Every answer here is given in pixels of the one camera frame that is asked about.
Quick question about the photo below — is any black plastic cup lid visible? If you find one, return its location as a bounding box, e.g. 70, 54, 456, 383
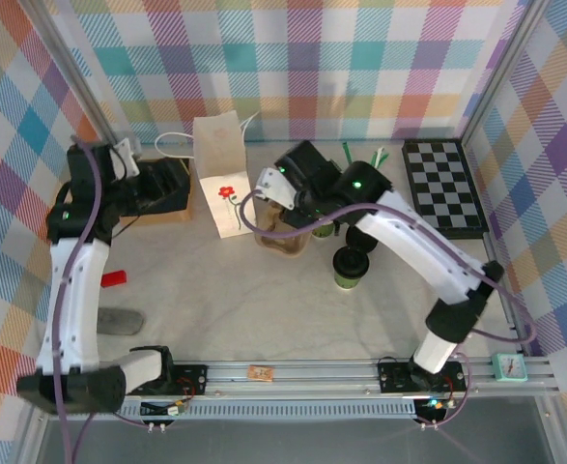
331, 245, 371, 276

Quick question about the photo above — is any white flower paper bag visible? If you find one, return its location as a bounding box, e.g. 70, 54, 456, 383
155, 110, 258, 240

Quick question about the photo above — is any black cup lid stack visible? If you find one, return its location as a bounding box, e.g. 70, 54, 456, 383
345, 224, 379, 254

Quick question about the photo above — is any small red block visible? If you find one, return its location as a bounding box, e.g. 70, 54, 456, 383
101, 270, 129, 290

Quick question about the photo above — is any stack of napkins, black top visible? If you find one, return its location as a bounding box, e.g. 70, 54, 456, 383
118, 158, 195, 226

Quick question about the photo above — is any black grey chessboard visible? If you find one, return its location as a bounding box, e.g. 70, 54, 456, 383
401, 138, 490, 241

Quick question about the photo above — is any brown pulp cup carrier stack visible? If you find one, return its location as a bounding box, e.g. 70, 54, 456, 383
255, 202, 312, 261

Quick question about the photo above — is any flat grey oval object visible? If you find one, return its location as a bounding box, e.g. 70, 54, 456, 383
97, 308, 147, 336

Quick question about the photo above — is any mint green small clock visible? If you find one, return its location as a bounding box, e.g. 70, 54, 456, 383
491, 352, 526, 384

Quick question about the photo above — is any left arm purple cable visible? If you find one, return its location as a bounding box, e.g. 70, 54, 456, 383
53, 139, 168, 464

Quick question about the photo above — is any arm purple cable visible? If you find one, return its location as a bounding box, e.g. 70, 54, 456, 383
240, 188, 538, 430
53, 139, 168, 464

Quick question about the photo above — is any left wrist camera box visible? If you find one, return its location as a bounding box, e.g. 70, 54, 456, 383
110, 137, 143, 176

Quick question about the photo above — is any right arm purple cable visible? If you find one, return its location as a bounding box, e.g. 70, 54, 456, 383
240, 188, 538, 430

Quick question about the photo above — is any aluminium frame post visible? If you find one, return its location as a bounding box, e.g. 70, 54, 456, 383
21, 0, 123, 155
460, 0, 553, 146

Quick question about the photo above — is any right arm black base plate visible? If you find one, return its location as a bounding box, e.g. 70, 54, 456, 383
377, 360, 468, 395

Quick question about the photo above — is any aluminium mounting rail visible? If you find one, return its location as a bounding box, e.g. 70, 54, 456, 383
26, 357, 559, 402

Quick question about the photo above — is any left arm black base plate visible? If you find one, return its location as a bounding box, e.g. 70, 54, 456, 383
120, 362, 210, 398

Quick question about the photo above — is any small wired connector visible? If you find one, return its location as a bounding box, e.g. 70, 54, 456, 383
140, 399, 188, 418
415, 396, 453, 416

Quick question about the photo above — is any slotted grey cable duct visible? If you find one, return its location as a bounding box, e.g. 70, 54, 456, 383
50, 403, 417, 421

